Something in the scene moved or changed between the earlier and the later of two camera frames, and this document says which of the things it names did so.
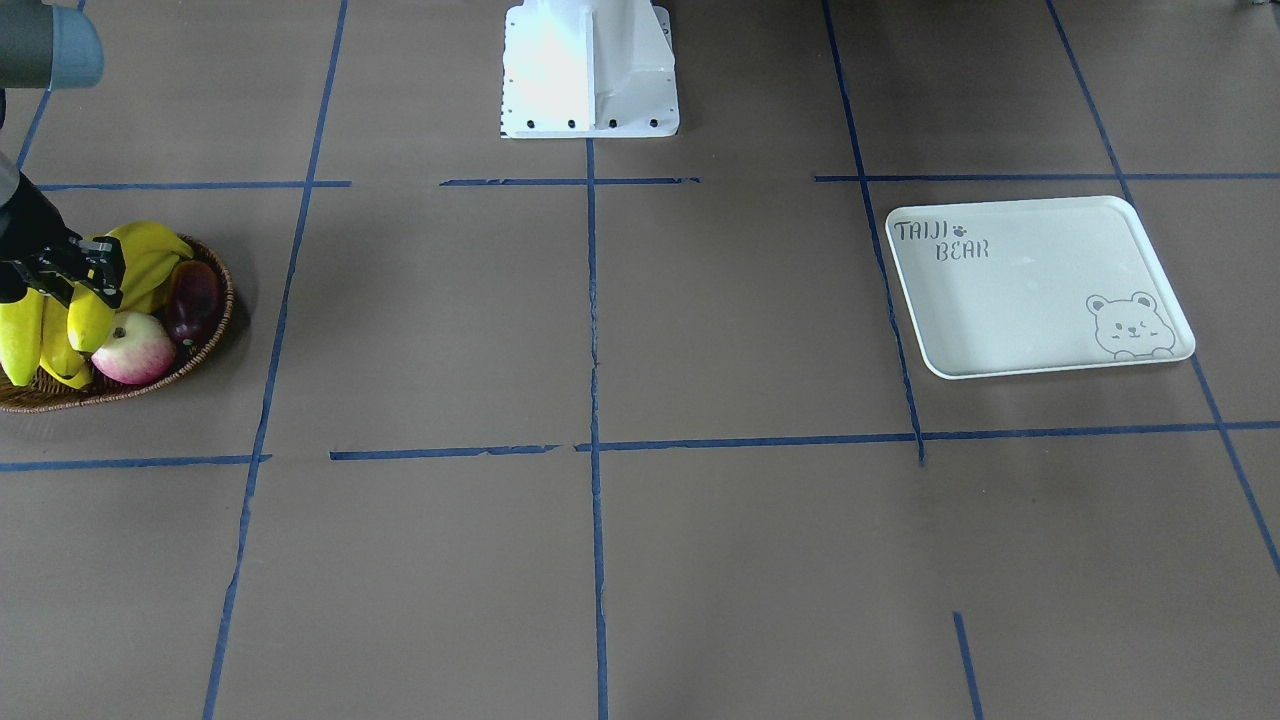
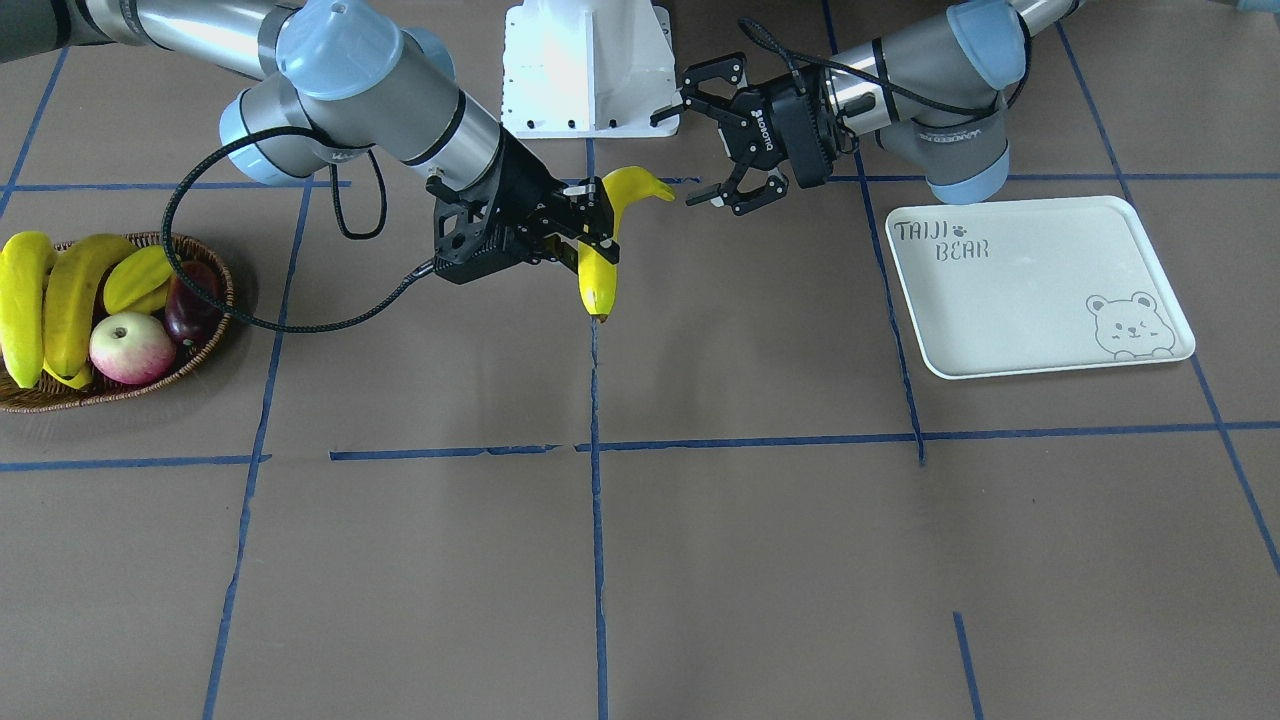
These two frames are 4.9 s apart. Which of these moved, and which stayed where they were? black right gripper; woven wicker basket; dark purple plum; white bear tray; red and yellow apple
Moved: black right gripper
Stayed: dark purple plum; woven wicker basket; white bear tray; red and yellow apple
